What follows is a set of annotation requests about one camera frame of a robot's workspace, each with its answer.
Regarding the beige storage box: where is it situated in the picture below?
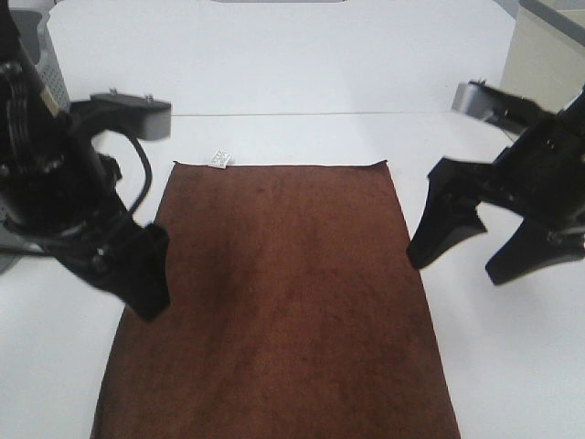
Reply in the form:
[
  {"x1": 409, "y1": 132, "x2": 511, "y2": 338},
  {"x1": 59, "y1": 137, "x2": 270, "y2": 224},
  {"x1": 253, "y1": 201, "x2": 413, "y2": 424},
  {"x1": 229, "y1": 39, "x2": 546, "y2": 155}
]
[{"x1": 500, "y1": 0, "x2": 584, "y2": 111}]

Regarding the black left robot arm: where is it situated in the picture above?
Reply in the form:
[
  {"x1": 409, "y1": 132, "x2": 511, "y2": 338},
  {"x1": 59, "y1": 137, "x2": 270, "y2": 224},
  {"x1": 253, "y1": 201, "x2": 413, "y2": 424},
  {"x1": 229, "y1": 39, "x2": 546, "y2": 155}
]
[{"x1": 1, "y1": 4, "x2": 172, "y2": 321}]

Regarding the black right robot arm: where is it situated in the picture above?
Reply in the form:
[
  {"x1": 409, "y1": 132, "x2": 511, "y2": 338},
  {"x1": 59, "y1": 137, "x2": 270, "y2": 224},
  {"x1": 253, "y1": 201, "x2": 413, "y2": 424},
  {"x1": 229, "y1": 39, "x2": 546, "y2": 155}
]
[{"x1": 407, "y1": 80, "x2": 584, "y2": 285}]

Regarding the white back panel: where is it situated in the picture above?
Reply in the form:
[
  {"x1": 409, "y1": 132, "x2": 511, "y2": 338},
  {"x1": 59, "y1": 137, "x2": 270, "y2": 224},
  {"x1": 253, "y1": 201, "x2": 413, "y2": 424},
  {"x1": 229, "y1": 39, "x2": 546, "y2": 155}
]
[{"x1": 48, "y1": 1, "x2": 515, "y2": 115}]

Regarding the grey perforated plastic basket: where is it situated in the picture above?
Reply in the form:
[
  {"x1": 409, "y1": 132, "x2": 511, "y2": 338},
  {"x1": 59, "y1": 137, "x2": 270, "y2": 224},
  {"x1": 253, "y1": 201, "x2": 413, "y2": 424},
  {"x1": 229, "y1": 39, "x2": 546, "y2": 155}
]
[{"x1": 1, "y1": 7, "x2": 70, "y2": 275}]

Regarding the brown towel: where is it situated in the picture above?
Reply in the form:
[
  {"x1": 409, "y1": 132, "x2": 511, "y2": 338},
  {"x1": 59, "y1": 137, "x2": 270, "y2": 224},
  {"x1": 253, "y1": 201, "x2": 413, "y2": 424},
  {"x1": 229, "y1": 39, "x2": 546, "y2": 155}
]
[{"x1": 91, "y1": 162, "x2": 460, "y2": 438}]

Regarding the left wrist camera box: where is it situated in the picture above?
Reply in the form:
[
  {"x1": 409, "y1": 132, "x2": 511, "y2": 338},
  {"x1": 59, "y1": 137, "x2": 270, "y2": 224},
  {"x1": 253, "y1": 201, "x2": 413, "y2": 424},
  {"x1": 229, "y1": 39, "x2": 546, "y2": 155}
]
[{"x1": 69, "y1": 91, "x2": 172, "y2": 141}]

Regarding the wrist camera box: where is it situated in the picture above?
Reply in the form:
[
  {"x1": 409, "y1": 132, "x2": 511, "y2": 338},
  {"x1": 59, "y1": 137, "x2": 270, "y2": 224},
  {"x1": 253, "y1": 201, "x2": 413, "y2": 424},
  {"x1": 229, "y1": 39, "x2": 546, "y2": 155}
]
[
  {"x1": 452, "y1": 80, "x2": 553, "y2": 135},
  {"x1": 69, "y1": 91, "x2": 172, "y2": 141}
]

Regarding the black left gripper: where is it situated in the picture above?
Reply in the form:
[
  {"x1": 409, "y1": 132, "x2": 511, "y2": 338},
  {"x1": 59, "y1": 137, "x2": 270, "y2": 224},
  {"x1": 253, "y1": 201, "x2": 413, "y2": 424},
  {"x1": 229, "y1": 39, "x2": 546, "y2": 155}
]
[{"x1": 1, "y1": 132, "x2": 170, "y2": 322}]

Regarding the white towel care label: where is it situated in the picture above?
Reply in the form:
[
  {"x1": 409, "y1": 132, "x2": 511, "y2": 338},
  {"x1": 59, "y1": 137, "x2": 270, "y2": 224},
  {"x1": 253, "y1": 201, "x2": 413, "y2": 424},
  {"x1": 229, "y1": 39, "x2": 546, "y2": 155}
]
[{"x1": 207, "y1": 149, "x2": 233, "y2": 169}]

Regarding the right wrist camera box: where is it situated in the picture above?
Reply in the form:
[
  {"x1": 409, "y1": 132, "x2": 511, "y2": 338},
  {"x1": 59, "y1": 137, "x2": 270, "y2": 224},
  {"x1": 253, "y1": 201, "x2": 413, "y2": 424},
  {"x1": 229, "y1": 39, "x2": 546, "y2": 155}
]
[{"x1": 452, "y1": 80, "x2": 553, "y2": 135}]

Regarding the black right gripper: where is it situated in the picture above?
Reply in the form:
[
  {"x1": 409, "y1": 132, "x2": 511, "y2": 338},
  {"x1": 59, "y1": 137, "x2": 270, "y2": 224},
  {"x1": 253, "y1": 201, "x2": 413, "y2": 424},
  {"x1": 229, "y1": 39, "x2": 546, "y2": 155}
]
[{"x1": 407, "y1": 116, "x2": 584, "y2": 285}]

